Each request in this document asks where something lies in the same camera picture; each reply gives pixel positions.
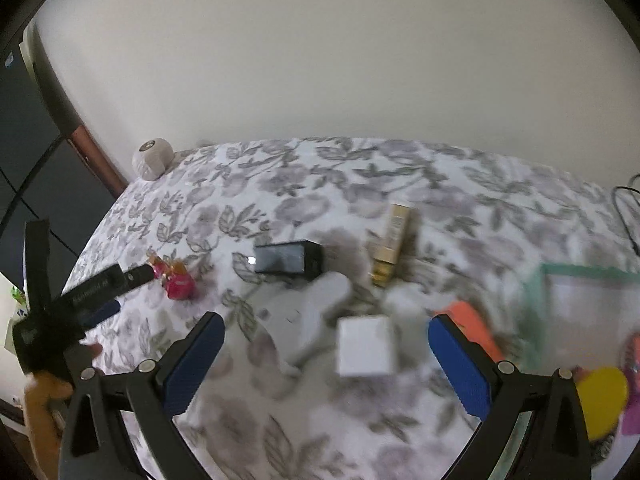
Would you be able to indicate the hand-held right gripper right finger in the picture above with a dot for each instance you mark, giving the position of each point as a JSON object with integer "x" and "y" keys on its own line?
{"x": 460, "y": 365}

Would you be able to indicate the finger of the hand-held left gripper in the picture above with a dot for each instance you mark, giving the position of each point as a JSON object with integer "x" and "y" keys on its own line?
{"x": 100, "y": 314}
{"x": 137, "y": 274}

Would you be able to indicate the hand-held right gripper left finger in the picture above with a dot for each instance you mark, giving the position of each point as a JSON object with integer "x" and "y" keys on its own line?
{"x": 195, "y": 360}

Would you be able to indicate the small pink toy figure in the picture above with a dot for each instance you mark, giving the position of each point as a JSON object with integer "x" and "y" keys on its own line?
{"x": 177, "y": 285}

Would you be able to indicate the white cube box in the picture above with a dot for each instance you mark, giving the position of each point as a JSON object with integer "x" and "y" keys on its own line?
{"x": 364, "y": 346}

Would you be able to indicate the teal cardboard box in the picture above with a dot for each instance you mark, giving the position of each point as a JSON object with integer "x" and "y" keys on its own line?
{"x": 590, "y": 305}

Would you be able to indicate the yellow and purple toy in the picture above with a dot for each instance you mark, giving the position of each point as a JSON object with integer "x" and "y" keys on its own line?
{"x": 602, "y": 400}

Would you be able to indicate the person's left forearm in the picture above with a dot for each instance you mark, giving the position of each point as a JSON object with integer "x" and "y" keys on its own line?
{"x": 45, "y": 440}

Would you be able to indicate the person's left hand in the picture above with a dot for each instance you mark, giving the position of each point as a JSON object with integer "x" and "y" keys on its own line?
{"x": 45, "y": 392}

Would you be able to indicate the blue and orange pouch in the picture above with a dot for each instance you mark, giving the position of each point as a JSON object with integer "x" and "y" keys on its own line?
{"x": 472, "y": 327}

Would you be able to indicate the white yarn ball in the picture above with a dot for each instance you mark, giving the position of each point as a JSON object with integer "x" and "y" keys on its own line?
{"x": 152, "y": 160}

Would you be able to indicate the small black box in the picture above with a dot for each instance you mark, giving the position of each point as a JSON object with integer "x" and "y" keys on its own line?
{"x": 285, "y": 258}

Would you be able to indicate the dark cabinet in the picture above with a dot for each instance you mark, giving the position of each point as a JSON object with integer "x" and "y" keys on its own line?
{"x": 30, "y": 160}

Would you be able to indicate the grey floral blanket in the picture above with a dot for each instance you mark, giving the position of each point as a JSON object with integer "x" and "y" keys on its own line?
{"x": 300, "y": 200}

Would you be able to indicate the brown wooden post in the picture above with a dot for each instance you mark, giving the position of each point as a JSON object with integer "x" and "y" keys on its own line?
{"x": 97, "y": 157}

